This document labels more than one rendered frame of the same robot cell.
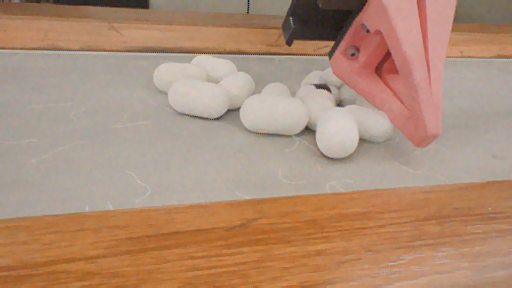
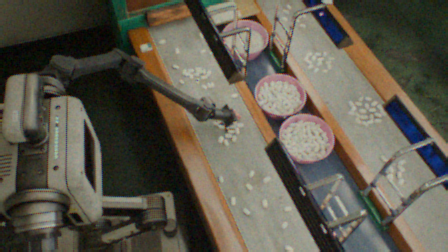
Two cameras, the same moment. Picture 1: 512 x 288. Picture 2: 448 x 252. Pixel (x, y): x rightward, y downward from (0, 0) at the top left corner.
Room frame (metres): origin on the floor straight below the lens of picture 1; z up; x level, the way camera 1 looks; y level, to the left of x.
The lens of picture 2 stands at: (0.45, 1.07, 2.51)
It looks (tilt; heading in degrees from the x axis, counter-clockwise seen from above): 58 degrees down; 264
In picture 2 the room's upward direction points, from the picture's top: 2 degrees clockwise
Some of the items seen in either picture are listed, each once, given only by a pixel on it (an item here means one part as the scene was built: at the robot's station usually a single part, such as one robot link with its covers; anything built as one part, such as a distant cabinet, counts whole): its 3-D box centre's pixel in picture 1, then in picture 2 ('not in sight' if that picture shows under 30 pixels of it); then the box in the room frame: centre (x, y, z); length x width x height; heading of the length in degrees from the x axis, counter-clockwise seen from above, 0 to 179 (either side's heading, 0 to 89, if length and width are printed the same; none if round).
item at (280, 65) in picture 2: not in sight; (294, 31); (-0.11, -0.53, 0.90); 0.20 x 0.19 x 0.45; 108
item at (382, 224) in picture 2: not in sight; (404, 186); (-0.42, 0.40, 0.90); 0.20 x 0.19 x 0.45; 108
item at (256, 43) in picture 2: not in sight; (244, 43); (0.14, -0.63, 0.71); 0.22 x 0.22 x 0.06
